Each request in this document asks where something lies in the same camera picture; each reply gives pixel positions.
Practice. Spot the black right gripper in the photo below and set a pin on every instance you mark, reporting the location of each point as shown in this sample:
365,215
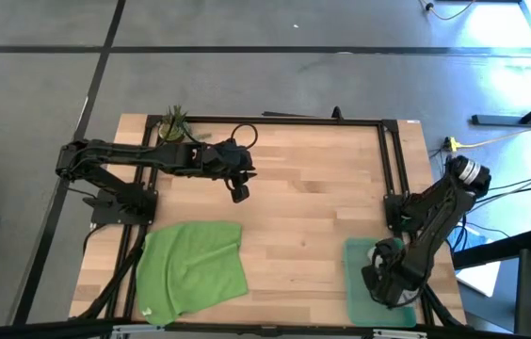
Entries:
390,278

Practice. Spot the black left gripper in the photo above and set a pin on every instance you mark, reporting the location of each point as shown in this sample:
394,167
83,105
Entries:
228,160

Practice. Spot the light grey microfiber towel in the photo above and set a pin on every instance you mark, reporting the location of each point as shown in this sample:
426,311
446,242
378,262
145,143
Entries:
372,254

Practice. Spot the green microfiber towel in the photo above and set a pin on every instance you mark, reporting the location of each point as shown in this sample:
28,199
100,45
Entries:
190,268

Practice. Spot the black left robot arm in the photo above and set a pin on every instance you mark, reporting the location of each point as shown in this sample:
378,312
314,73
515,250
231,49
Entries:
119,151

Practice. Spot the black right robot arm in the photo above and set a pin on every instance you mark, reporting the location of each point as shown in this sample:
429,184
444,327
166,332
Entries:
439,212

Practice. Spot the teal plastic basket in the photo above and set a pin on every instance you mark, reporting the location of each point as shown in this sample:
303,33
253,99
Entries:
355,292

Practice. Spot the potted succulent plant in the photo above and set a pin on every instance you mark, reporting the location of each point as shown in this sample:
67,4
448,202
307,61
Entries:
173,124

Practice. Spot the white paper sheet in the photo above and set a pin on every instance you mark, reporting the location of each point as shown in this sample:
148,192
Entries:
479,280

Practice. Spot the black desk crossbar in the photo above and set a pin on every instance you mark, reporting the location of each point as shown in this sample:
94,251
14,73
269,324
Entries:
496,249

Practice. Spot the black desk foot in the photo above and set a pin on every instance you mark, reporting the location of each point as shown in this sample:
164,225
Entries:
496,120

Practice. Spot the black front crossbar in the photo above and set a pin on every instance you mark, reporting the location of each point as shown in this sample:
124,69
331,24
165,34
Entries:
35,329

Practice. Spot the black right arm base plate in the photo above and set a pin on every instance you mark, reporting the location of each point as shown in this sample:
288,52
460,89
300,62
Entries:
390,214

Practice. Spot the black aluminium table frame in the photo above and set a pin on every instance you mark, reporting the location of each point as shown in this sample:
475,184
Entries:
294,120

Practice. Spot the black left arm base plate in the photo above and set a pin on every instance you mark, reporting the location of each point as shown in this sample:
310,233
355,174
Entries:
105,214

